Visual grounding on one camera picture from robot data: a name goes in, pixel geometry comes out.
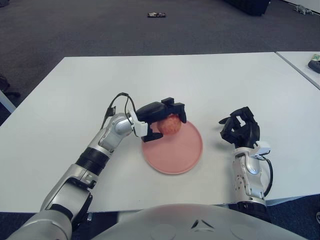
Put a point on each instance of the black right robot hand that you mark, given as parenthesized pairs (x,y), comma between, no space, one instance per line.
(246,130)

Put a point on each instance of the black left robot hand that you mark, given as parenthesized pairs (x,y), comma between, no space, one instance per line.
(152,112)

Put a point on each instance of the red yellow apple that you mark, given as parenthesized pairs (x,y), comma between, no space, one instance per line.
(170,126)

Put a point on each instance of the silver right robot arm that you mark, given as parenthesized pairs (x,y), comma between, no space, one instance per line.
(250,175)

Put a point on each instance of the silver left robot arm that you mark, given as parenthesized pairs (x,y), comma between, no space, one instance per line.
(75,180)

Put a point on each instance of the pink round plate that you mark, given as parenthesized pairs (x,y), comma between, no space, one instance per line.
(175,155)

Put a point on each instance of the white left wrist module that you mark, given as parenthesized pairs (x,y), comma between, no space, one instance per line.
(140,128)

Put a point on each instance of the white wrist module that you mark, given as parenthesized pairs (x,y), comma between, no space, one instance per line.
(263,148)
(140,128)

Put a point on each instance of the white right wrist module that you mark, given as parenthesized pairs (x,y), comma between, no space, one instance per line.
(263,148)

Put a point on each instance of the black handheld controller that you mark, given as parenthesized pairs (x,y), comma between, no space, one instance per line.
(315,66)

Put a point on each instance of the small dark tray on floor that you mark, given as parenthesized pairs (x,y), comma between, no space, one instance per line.
(156,14)

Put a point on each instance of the green packet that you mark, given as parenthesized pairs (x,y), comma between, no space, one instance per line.
(315,57)

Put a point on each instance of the silver robot torso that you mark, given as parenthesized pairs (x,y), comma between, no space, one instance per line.
(180,222)

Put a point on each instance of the black caster wheel stand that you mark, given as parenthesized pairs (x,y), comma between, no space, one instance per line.
(318,218)

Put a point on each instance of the large black case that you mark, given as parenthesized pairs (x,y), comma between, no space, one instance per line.
(250,7)

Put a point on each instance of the white table leg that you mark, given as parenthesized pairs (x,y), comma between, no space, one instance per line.
(7,101)

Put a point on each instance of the white table frame rail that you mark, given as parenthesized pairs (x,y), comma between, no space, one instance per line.
(290,199)

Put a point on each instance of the small metal table bracket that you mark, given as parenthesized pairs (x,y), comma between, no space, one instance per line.
(89,217)

